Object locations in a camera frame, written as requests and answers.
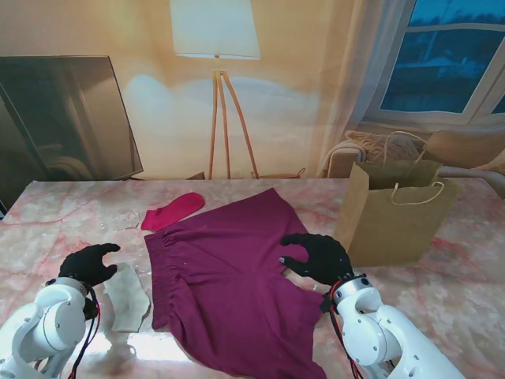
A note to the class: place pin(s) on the beige knitted cushion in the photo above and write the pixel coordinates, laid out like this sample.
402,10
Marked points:
375,146

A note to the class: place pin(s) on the red pink sock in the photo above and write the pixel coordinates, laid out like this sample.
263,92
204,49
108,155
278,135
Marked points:
173,209

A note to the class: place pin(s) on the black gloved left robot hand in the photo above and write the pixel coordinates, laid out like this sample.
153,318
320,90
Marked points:
84,266

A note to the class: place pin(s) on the beige armchair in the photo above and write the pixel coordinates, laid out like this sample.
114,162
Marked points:
465,146

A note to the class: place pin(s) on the white shade tripod floor lamp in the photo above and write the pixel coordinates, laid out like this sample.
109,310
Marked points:
215,27

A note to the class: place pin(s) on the sheer cream curtain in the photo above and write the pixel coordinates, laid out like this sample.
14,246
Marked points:
355,79

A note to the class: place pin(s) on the kraft paper bag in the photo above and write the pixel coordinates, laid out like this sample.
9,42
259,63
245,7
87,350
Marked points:
394,233

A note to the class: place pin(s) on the magenta purple shorts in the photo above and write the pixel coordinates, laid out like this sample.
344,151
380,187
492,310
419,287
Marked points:
236,276

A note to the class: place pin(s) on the white framed window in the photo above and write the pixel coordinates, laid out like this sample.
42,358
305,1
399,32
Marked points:
434,71

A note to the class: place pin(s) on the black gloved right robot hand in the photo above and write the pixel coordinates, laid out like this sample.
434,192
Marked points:
327,260

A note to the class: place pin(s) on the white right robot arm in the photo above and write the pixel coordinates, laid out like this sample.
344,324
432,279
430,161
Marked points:
375,327

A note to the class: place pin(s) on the dark flat screen television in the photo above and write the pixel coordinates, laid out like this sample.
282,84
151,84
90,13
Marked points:
59,118

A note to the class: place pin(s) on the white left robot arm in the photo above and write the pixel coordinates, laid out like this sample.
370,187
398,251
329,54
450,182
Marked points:
47,323

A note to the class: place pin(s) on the white sock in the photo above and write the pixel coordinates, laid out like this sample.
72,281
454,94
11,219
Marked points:
126,304

